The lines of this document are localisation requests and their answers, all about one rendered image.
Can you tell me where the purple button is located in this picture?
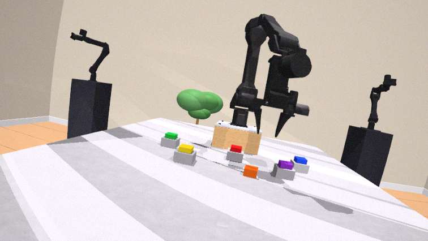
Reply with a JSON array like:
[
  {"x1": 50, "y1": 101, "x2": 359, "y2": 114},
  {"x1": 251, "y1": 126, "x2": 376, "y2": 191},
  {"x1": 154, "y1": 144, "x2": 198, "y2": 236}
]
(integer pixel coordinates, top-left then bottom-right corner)
[{"x1": 273, "y1": 160, "x2": 296, "y2": 180}]

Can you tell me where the red button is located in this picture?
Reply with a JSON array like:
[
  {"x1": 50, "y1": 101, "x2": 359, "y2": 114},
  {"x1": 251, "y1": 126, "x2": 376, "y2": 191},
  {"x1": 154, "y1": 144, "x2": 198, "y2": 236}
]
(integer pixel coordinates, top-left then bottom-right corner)
[{"x1": 226, "y1": 145, "x2": 243, "y2": 162}]

